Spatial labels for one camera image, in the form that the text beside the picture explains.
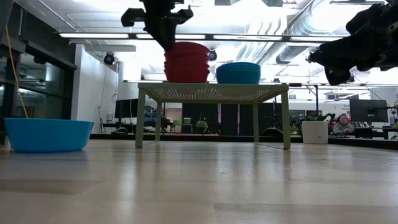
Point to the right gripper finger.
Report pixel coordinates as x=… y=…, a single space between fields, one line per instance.
x=334 y=56
x=339 y=74

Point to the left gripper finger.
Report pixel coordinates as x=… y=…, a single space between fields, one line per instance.
x=169 y=37
x=156 y=35

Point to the black monitor on arm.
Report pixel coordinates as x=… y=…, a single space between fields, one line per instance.
x=368 y=110

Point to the black ceiling spotlight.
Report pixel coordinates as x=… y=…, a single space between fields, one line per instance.
x=311 y=52
x=213 y=56
x=109 y=58

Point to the person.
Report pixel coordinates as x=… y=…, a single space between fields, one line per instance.
x=343 y=124

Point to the green plant in planter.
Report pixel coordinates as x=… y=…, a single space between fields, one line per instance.
x=314 y=118

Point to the white planter pot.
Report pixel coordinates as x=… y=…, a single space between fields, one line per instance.
x=315 y=132

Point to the long overhead light bar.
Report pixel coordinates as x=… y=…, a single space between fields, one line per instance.
x=93 y=36

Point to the green perforated metal shelf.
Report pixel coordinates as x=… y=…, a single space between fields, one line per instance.
x=211 y=93

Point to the small green plant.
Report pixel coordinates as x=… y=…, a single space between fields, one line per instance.
x=294 y=129

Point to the black desk monitors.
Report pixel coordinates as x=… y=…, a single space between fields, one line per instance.
x=126 y=109

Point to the green pot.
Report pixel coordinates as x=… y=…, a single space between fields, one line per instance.
x=187 y=120

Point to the black office chair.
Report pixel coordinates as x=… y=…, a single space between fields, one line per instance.
x=272 y=132

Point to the small potted plant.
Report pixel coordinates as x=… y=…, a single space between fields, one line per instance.
x=202 y=126

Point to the dark framed glass partition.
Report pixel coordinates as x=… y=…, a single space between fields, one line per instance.
x=40 y=93

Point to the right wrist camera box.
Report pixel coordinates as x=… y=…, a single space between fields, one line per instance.
x=363 y=21

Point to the black aluminium rig frame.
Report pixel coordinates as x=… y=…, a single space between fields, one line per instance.
x=357 y=142

